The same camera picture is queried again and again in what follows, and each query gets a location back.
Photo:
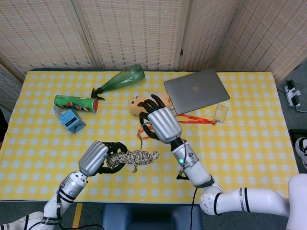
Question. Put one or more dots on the woven folding screen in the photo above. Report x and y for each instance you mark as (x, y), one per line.
(134, 31)

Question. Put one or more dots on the white power strip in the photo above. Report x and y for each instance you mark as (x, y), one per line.
(293, 94)

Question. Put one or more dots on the green Pringles can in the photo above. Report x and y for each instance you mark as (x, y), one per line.
(74, 103)

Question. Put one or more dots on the blue cardboard carton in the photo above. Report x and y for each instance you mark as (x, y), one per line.
(72, 121)

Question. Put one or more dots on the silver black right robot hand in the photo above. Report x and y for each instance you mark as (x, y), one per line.
(165, 124)

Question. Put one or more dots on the orange plush toy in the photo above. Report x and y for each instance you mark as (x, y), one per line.
(134, 103)

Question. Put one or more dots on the black and white shoe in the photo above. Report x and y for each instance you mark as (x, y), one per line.
(302, 149)

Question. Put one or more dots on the black floor mat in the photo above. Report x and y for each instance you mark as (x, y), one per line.
(293, 133)

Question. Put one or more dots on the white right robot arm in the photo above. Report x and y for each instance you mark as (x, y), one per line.
(196, 170)

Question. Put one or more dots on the green plastic bottle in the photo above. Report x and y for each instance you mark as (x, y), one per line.
(122, 80)

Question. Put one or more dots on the grey laptop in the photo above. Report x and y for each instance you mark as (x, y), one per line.
(196, 91)

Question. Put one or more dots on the yellow checkered tablecloth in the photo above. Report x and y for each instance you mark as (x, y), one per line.
(239, 153)

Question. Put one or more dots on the small clear plastic container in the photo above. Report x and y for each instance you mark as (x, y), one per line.
(57, 111)

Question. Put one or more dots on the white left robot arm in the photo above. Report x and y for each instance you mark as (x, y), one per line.
(72, 187)

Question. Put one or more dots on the clear badge holder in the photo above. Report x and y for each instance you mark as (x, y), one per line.
(221, 113)

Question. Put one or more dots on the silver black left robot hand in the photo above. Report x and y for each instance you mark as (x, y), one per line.
(93, 157)

